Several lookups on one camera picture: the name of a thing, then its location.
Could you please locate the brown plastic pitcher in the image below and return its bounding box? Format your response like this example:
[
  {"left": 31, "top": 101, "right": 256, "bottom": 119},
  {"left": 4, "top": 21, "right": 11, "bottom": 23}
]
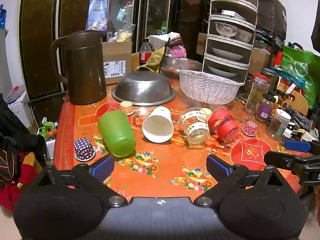
[{"left": 49, "top": 30, "right": 108, "bottom": 105}]

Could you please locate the tall clear glass jar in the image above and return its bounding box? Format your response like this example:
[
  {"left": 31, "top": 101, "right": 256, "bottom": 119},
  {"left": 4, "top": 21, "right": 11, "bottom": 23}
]
[{"left": 244, "top": 77, "right": 268, "bottom": 115}]

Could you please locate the white plate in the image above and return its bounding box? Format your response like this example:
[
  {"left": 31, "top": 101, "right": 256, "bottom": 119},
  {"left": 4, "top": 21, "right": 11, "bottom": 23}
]
[
  {"left": 211, "top": 47, "right": 244, "bottom": 58},
  {"left": 207, "top": 65, "right": 239, "bottom": 78}
]

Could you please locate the black bag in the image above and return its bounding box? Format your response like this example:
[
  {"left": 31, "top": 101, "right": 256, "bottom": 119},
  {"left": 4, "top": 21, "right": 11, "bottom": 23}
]
[{"left": 256, "top": 0, "right": 287, "bottom": 40}]

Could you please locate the white cardboard box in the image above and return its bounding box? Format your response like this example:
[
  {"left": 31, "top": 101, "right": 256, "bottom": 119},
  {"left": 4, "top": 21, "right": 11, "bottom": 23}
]
[{"left": 6, "top": 91, "right": 33, "bottom": 128}]

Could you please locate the pink cloth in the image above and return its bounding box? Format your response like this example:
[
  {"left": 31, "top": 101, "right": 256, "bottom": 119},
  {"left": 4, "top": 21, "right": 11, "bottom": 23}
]
[{"left": 168, "top": 45, "right": 187, "bottom": 58}]

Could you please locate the white plastic basket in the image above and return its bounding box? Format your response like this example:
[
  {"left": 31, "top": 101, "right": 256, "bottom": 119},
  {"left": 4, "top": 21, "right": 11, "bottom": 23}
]
[{"left": 179, "top": 69, "right": 241, "bottom": 105}]

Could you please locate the purple polka dot paper cup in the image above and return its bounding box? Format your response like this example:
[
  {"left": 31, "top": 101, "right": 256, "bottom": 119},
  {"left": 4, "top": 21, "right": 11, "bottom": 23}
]
[{"left": 74, "top": 138, "right": 96, "bottom": 161}]

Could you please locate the yellow green cloth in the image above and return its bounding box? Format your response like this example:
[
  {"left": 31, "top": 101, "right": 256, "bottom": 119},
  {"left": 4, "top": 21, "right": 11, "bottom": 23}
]
[{"left": 135, "top": 49, "right": 166, "bottom": 73}]

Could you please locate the green and orange toy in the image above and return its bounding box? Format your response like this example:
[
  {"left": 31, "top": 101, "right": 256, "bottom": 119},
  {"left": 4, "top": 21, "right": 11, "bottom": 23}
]
[{"left": 37, "top": 121, "right": 59, "bottom": 142}]

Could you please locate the dark lid glass jar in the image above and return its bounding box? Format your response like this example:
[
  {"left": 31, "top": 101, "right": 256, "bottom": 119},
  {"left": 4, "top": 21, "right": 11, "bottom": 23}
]
[{"left": 261, "top": 68, "right": 279, "bottom": 92}]

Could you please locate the clear cup with red bands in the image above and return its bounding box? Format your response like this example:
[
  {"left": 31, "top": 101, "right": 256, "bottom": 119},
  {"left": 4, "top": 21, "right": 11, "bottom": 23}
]
[{"left": 208, "top": 107, "right": 240, "bottom": 143}]

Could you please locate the pale ceramic bowl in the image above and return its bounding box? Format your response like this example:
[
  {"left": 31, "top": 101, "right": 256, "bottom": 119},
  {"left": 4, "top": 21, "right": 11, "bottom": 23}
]
[{"left": 236, "top": 29, "right": 254, "bottom": 43}]

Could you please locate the clear cup with white band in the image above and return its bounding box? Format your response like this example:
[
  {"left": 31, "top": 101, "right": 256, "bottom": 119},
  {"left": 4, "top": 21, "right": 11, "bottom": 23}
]
[{"left": 180, "top": 107, "right": 211, "bottom": 147}]

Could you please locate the red cloth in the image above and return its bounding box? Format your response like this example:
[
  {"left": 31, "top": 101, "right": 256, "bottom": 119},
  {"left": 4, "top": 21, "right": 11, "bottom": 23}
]
[{"left": 0, "top": 164, "right": 38, "bottom": 212}]

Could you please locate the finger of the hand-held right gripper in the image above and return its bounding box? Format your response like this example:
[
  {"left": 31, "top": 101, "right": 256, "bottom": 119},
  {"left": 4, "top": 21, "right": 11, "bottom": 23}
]
[
  {"left": 264, "top": 151, "right": 307, "bottom": 171},
  {"left": 284, "top": 140, "right": 320, "bottom": 153}
]

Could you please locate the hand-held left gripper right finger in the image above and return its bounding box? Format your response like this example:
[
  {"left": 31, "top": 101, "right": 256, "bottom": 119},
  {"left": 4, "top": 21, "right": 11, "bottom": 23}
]
[{"left": 195, "top": 154, "right": 288, "bottom": 207}]

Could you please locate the plain cardboard box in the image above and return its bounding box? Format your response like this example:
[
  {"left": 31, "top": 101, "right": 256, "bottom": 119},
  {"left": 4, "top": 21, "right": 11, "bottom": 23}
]
[{"left": 247, "top": 47, "right": 271, "bottom": 74}]

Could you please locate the blue bottle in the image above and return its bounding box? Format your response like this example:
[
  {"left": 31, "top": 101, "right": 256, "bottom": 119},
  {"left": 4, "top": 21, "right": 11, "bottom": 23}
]
[{"left": 0, "top": 4, "right": 7, "bottom": 29}]

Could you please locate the purple label glass jar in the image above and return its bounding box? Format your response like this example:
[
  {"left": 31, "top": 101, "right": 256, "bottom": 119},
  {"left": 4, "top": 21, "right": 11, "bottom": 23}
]
[{"left": 255, "top": 94, "right": 276, "bottom": 122}]

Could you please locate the steel colander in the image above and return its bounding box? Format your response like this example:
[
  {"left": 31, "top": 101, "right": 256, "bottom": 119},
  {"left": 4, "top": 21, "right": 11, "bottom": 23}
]
[{"left": 111, "top": 71, "right": 176, "bottom": 106}]

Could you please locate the dark clothing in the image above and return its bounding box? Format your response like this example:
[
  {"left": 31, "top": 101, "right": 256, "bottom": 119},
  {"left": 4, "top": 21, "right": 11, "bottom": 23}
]
[{"left": 0, "top": 94, "right": 48, "bottom": 188}]

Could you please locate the blue and white snack bag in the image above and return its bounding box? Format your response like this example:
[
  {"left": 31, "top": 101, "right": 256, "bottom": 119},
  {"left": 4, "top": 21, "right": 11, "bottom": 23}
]
[{"left": 85, "top": 0, "right": 110, "bottom": 34}]

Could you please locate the red polka dot paper cup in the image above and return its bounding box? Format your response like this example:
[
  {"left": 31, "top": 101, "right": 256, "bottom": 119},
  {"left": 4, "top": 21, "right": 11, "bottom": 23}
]
[{"left": 242, "top": 121, "right": 258, "bottom": 137}]

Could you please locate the tiered mesh dish rack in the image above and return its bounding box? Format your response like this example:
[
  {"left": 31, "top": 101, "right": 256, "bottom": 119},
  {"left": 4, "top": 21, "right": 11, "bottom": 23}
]
[{"left": 202, "top": 0, "right": 259, "bottom": 85}]

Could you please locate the cardboard box with label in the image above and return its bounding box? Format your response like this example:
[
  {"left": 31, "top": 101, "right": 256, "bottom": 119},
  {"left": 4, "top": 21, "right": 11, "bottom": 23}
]
[{"left": 101, "top": 41, "right": 133, "bottom": 85}]

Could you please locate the steel basin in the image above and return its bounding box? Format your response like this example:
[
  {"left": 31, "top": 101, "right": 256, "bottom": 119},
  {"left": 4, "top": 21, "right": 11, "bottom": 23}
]
[{"left": 160, "top": 57, "right": 203, "bottom": 79}]

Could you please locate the orange polka dot paper cup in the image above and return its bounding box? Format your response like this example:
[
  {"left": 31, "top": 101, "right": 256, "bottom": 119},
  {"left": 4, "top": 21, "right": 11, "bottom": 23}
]
[{"left": 119, "top": 101, "right": 135, "bottom": 116}]

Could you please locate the black patterned cloth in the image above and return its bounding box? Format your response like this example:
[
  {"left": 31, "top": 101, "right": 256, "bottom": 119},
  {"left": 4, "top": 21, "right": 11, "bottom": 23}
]
[{"left": 285, "top": 106, "right": 314, "bottom": 130}]

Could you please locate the bag of yellow snacks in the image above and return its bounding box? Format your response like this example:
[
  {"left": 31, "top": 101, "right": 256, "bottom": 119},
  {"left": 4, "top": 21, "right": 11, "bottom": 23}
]
[{"left": 107, "top": 29, "right": 134, "bottom": 43}]

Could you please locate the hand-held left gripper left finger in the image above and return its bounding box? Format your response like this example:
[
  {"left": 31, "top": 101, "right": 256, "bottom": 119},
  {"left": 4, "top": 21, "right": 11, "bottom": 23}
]
[{"left": 37, "top": 154, "right": 127, "bottom": 207}]

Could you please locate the green shopping bag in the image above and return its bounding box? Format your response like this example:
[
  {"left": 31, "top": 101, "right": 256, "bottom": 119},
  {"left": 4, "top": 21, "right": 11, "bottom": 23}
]
[{"left": 281, "top": 42, "right": 320, "bottom": 109}]

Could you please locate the red printed tablecloth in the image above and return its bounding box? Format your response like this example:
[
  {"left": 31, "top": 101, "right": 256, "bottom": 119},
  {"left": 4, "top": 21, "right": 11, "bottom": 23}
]
[{"left": 53, "top": 52, "right": 310, "bottom": 198}]

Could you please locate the green plastic cup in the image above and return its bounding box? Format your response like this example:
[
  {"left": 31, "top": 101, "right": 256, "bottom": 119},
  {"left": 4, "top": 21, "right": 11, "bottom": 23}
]
[{"left": 97, "top": 110, "right": 137, "bottom": 157}]

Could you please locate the cola bottle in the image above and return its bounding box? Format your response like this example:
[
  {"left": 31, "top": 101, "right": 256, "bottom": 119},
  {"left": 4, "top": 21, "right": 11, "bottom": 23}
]
[{"left": 139, "top": 39, "right": 152, "bottom": 67}]

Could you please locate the white paper cup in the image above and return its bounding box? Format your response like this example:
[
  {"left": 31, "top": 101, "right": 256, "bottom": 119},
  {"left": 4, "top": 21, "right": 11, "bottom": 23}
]
[{"left": 142, "top": 106, "right": 174, "bottom": 143}]

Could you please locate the clear jar with white lid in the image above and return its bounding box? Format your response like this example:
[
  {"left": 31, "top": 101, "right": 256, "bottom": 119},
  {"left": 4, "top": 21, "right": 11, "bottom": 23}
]
[{"left": 266, "top": 109, "right": 292, "bottom": 140}]

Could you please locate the floral ceramic bowl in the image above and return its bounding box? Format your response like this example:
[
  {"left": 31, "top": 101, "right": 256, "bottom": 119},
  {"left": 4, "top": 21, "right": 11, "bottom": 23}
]
[{"left": 215, "top": 22, "right": 238, "bottom": 37}]

